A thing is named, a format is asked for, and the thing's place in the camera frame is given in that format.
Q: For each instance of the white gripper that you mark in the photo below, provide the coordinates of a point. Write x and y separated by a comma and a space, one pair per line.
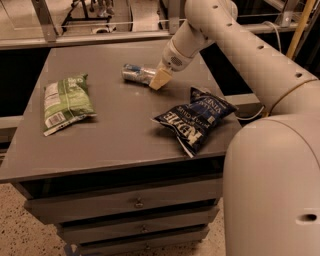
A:
175, 61

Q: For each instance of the silver blue redbull can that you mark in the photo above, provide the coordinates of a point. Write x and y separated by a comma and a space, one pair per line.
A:
137, 74

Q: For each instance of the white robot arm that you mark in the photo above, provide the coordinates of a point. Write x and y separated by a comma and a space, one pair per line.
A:
271, 177

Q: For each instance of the dark blue kettle chip bag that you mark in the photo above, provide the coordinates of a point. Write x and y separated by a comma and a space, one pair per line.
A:
192, 122

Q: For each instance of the green jalapeno chip bag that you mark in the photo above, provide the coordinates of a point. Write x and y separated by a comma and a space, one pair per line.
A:
65, 102

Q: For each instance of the grey drawer cabinet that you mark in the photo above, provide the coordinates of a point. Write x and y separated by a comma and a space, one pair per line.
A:
122, 146

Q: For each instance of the grey metal railing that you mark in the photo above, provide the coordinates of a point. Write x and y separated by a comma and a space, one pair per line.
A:
50, 23

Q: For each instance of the top grey drawer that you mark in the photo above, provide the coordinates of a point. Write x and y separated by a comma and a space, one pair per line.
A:
102, 203

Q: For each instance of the grey drawer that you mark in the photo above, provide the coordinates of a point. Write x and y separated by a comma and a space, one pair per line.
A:
102, 203
145, 242
146, 224

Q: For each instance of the bottom grey drawer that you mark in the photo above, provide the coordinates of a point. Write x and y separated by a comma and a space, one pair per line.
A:
145, 242

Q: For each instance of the middle grey drawer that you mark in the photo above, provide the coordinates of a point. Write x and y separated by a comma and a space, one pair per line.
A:
146, 224

